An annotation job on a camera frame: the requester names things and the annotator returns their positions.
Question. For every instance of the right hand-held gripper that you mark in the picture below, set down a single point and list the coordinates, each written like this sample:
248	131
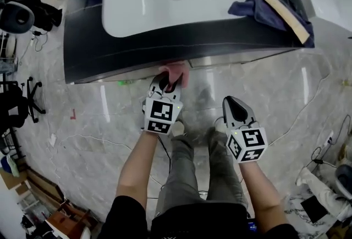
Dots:
247	144

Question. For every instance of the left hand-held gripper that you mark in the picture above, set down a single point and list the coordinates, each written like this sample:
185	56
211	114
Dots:
160	114

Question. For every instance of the pink cloth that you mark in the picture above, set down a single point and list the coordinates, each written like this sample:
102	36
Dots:
176	72

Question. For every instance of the person's left forearm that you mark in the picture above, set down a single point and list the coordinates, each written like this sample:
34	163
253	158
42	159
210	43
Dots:
137	166

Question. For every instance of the person's right forearm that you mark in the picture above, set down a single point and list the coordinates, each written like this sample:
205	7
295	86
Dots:
261	196

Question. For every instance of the black top vanity cabinet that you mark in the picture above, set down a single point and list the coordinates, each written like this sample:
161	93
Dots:
90	48

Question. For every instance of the dark blue cloth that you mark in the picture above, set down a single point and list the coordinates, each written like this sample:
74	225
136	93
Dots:
255	12

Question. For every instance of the person's right shoe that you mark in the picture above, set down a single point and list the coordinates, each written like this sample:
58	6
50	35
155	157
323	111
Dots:
220	127

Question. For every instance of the person's shoe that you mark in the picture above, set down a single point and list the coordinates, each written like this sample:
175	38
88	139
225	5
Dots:
178	128
220	127

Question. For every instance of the green plastic bottle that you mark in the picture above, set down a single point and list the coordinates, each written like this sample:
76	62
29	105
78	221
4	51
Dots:
125	82

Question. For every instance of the person's left shoe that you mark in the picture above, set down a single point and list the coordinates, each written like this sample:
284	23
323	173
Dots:
178	128

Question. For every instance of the person's grey trousers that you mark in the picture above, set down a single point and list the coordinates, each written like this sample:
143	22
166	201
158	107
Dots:
181	171

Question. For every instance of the white power strip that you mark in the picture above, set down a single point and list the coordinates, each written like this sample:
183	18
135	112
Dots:
328	137

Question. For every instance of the black waist device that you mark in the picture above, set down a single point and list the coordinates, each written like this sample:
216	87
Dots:
252	226

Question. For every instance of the white fabric bundle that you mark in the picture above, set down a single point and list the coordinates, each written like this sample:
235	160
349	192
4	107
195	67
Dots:
319	194

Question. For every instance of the marble pattern table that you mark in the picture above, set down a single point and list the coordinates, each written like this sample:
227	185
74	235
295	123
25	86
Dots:
294	216

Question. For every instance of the small yellowish bottle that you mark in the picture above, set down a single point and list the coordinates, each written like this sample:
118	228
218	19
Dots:
346	83

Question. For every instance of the beige wooden strip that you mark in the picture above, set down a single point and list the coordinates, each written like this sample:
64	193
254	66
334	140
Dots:
277	8

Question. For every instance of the black flat pad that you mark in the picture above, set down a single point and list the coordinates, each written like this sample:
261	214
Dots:
313	209

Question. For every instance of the white shell chair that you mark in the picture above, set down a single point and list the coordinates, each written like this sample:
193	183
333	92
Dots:
16	19
345	180

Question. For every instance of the white socket block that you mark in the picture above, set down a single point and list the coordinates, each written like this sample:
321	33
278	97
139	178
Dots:
52	139

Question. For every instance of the person's black shirt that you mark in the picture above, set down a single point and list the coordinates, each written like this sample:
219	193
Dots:
126	221

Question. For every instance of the black office chair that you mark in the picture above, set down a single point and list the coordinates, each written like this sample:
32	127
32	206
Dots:
13	105

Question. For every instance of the reddish brown box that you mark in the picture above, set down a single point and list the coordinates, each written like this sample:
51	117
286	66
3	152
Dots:
66	221

